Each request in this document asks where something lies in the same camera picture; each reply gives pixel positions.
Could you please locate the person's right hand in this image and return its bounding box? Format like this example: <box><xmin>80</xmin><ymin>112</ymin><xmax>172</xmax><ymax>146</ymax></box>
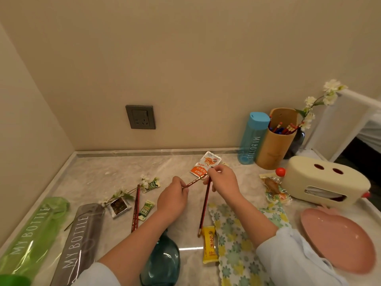
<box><xmin>203</xmin><ymin>164</ymin><xmax>242</xmax><ymax>203</ymax></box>

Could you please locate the person's left hand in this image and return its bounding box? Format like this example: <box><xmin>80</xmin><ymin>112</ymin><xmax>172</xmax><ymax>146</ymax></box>
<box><xmin>157</xmin><ymin>176</ymin><xmax>190</xmax><ymax>224</ymax></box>

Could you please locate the dark red chopstick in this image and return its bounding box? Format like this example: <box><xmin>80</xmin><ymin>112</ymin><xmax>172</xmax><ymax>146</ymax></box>
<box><xmin>131</xmin><ymin>185</ymin><xmax>139</xmax><ymax>233</ymax></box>
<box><xmin>197</xmin><ymin>176</ymin><xmax>212</xmax><ymax>238</ymax></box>
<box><xmin>134</xmin><ymin>187</ymin><xmax>140</xmax><ymax>230</ymax></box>
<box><xmin>182</xmin><ymin>173</ymin><xmax>208</xmax><ymax>189</ymax></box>

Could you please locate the orange white sauce packet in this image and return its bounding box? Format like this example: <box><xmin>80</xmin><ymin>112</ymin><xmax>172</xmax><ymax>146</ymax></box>
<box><xmin>190</xmin><ymin>151</ymin><xmax>222</xmax><ymax>178</ymax></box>

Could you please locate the person's left forearm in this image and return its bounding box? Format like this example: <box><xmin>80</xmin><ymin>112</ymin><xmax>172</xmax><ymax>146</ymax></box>
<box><xmin>98</xmin><ymin>216</ymin><xmax>180</xmax><ymax>286</ymax></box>

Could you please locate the person's right forearm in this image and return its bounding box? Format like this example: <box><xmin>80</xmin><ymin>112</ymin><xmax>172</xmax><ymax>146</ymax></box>
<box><xmin>229</xmin><ymin>195</ymin><xmax>280</xmax><ymax>251</ymax></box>

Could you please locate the small green sauce packet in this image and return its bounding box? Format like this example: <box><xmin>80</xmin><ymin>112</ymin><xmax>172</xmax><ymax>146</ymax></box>
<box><xmin>138</xmin><ymin>200</ymin><xmax>155</xmax><ymax>221</ymax></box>
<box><xmin>143</xmin><ymin>180</ymin><xmax>161</xmax><ymax>193</ymax></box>

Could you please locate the small white flower sprig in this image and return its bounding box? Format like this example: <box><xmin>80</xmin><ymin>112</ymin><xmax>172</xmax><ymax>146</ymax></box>
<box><xmin>139</xmin><ymin>174</ymin><xmax>160</xmax><ymax>190</ymax></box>

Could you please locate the yellow snack packet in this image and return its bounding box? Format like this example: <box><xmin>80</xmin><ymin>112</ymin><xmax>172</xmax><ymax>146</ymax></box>
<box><xmin>201</xmin><ymin>226</ymin><xmax>219</xmax><ymax>264</ymax></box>

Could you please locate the blue water bottle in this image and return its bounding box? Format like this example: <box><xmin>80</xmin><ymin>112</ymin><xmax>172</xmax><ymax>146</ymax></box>
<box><xmin>238</xmin><ymin>112</ymin><xmax>271</xmax><ymax>165</ymax></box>

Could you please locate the clear sausage snack packet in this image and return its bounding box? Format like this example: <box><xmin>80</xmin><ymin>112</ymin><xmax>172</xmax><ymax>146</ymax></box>
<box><xmin>259</xmin><ymin>172</ymin><xmax>293</xmax><ymax>205</ymax></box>

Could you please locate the white flower sprig with stem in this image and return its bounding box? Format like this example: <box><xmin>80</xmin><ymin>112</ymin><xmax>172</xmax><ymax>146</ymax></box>
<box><xmin>64</xmin><ymin>188</ymin><xmax>136</xmax><ymax>232</ymax></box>

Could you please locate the dark seasoning packet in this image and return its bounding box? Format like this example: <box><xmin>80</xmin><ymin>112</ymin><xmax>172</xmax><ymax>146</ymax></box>
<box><xmin>107</xmin><ymin>196</ymin><xmax>132</xmax><ymax>219</ymax></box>

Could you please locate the bamboo chopstick holder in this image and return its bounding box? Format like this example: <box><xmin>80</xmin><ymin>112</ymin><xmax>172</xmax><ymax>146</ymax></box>
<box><xmin>255</xmin><ymin>108</ymin><xmax>298</xmax><ymax>170</ymax></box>

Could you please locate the teal glass vase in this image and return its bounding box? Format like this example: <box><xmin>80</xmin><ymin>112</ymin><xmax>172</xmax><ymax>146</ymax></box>
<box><xmin>139</xmin><ymin>229</ymin><xmax>181</xmax><ymax>286</ymax></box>

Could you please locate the floral cloth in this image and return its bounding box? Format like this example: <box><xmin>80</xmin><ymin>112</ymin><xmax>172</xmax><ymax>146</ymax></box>
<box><xmin>207</xmin><ymin>201</ymin><xmax>291</xmax><ymax>286</ymax></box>

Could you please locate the bundle of red chopsticks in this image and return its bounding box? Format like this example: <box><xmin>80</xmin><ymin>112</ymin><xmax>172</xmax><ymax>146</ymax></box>
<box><xmin>268</xmin><ymin>121</ymin><xmax>301</xmax><ymax>135</ymax></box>

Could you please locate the dark blue vase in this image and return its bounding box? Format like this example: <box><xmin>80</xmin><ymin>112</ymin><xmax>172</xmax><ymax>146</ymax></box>
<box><xmin>283</xmin><ymin>129</ymin><xmax>306</xmax><ymax>159</ymax></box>

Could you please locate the cream tissue box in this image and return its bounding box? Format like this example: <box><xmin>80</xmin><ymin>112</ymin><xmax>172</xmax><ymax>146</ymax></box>
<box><xmin>281</xmin><ymin>156</ymin><xmax>371</xmax><ymax>209</ymax></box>

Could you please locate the grey water bottle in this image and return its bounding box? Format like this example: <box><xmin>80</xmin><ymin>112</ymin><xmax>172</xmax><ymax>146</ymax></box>
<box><xmin>49</xmin><ymin>203</ymin><xmax>105</xmax><ymax>286</ymax></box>

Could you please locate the light blue right sleeve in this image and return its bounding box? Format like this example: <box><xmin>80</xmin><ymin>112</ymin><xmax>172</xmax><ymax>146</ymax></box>
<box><xmin>255</xmin><ymin>227</ymin><xmax>350</xmax><ymax>286</ymax></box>

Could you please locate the light blue sleeve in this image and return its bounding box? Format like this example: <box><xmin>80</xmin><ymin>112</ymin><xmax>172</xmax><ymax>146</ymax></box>
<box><xmin>255</xmin><ymin>227</ymin><xmax>350</xmax><ymax>286</ymax></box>
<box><xmin>71</xmin><ymin>261</ymin><xmax>121</xmax><ymax>286</ymax></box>

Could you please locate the light blue left sleeve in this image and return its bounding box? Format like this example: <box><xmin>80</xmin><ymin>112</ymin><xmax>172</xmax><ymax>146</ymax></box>
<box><xmin>71</xmin><ymin>261</ymin><xmax>121</xmax><ymax>286</ymax></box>

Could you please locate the white flower branch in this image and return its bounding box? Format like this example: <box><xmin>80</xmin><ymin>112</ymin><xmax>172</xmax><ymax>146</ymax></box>
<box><xmin>295</xmin><ymin>79</ymin><xmax>348</xmax><ymax>131</ymax></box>

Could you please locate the pink plate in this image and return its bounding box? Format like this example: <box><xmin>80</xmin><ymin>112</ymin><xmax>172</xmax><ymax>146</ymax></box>
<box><xmin>299</xmin><ymin>206</ymin><xmax>377</xmax><ymax>275</ymax></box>

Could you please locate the green water bottle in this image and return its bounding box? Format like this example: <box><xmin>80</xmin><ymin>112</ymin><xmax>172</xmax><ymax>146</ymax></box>
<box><xmin>0</xmin><ymin>197</ymin><xmax>71</xmax><ymax>280</ymax></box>

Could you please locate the green bottle lid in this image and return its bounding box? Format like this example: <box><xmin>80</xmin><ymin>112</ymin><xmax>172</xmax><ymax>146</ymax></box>
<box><xmin>0</xmin><ymin>274</ymin><xmax>32</xmax><ymax>286</ymax></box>

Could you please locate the grey wall socket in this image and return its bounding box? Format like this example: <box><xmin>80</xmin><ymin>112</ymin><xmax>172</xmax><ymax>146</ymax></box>
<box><xmin>125</xmin><ymin>105</ymin><xmax>156</xmax><ymax>130</ymax></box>

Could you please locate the white furniture frame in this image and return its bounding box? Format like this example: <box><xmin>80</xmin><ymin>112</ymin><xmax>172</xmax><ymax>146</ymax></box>
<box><xmin>306</xmin><ymin>89</ymin><xmax>381</xmax><ymax>162</ymax></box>

